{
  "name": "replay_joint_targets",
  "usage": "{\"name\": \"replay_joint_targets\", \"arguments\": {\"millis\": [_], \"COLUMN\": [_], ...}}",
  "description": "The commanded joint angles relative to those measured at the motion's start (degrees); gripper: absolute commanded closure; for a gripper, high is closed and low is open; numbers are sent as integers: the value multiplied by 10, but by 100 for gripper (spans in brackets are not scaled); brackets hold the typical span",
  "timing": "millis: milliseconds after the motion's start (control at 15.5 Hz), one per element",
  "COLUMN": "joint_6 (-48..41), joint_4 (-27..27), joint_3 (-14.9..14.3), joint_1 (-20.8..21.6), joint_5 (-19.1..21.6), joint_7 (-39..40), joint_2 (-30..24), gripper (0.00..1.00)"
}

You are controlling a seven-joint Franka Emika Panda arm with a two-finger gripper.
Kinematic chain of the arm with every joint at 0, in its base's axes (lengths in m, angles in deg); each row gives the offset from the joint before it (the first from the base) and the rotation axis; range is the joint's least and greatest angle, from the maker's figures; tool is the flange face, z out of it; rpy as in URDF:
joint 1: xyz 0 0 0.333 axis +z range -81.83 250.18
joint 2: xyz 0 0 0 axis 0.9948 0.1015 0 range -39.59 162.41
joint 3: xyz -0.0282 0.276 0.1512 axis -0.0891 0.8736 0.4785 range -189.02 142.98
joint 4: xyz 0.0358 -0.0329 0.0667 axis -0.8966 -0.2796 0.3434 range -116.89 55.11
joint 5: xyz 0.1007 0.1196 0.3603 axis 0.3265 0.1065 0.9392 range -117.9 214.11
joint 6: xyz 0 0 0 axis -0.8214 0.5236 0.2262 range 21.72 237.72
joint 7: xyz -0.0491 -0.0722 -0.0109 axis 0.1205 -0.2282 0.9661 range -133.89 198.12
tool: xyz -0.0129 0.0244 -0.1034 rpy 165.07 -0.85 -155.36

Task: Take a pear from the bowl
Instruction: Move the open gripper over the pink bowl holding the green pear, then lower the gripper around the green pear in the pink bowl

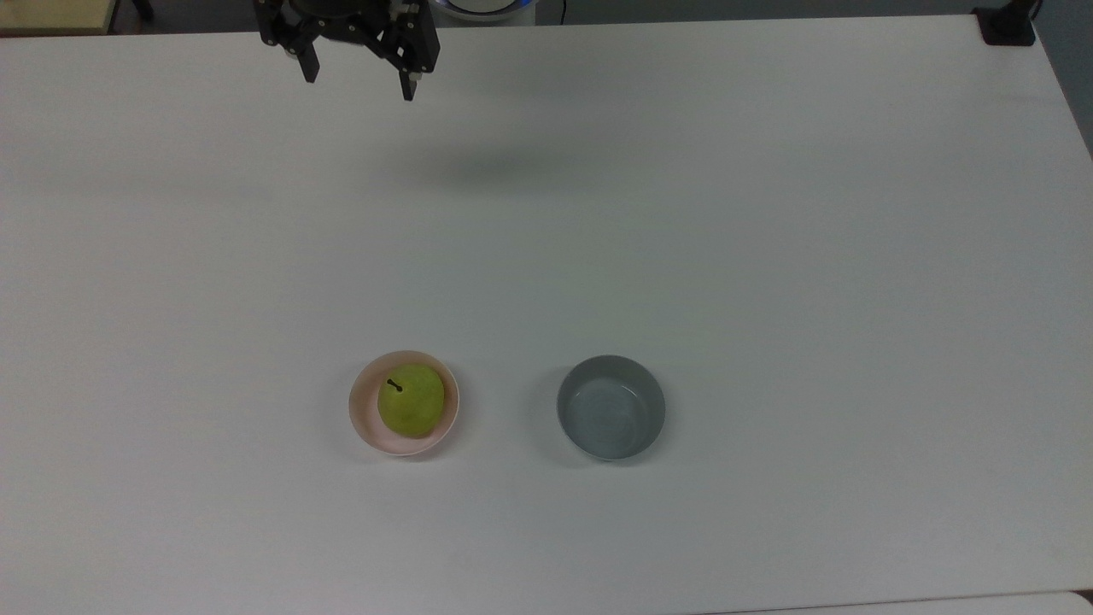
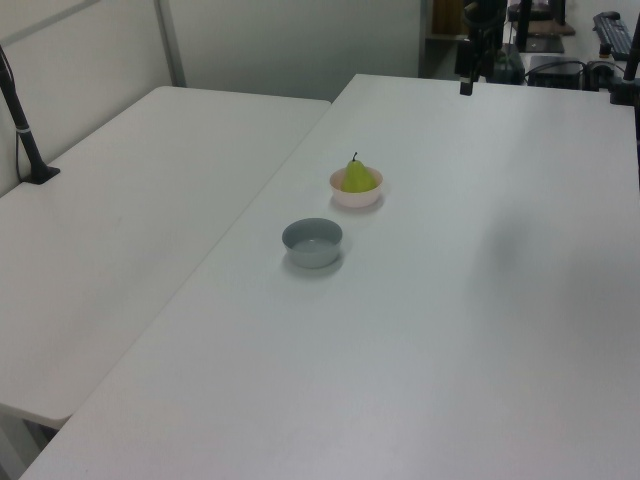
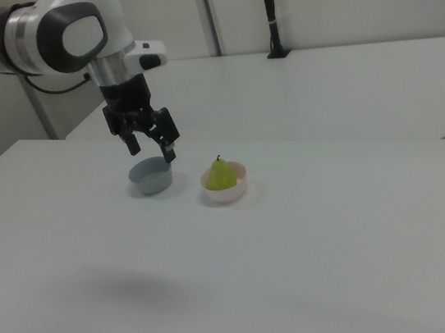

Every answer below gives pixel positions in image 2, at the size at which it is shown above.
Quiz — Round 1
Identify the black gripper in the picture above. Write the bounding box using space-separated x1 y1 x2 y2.
457 0 507 97

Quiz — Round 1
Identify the green pear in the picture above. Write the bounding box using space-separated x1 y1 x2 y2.
340 151 379 194

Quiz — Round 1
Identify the pink bowl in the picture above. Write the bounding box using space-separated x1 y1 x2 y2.
328 167 385 210

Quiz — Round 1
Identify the grey bowl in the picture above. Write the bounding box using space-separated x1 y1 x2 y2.
281 217 345 270

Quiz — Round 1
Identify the wooden cabinet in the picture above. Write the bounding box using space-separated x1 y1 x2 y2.
431 0 472 37

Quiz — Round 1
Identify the black monitor stand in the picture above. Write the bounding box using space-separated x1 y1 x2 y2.
508 0 576 55

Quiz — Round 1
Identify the black computer box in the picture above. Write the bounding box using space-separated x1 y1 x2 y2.
527 54 586 89

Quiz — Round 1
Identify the black keyboard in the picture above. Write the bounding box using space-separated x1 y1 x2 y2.
592 11 635 57

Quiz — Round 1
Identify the white side table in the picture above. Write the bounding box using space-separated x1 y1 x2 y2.
0 85 333 430

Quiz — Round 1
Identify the grey partition frame post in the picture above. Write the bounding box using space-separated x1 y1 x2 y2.
154 0 187 88

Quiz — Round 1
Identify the black camera stand pole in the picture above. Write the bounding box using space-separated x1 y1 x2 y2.
0 44 62 187

